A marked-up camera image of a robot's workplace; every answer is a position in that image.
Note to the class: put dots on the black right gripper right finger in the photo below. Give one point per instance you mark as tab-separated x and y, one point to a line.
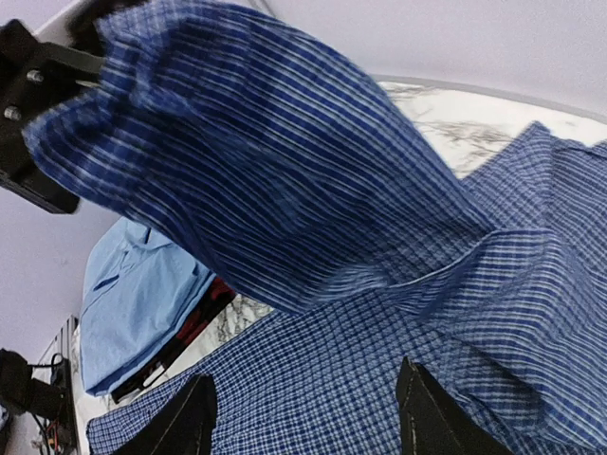
432	423

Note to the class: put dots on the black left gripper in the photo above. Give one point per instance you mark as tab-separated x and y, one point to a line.
36	76

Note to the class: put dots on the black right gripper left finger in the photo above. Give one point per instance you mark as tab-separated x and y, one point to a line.
183	426

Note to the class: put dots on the blue checkered long sleeve shirt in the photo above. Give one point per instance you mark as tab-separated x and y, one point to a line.
287	171

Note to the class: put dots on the folded red black plaid shirt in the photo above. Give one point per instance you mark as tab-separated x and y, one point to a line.
215	300

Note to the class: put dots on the folded light blue shirt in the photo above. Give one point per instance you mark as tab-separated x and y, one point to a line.
139	287

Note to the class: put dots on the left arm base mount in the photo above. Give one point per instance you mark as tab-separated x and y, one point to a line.
43	391

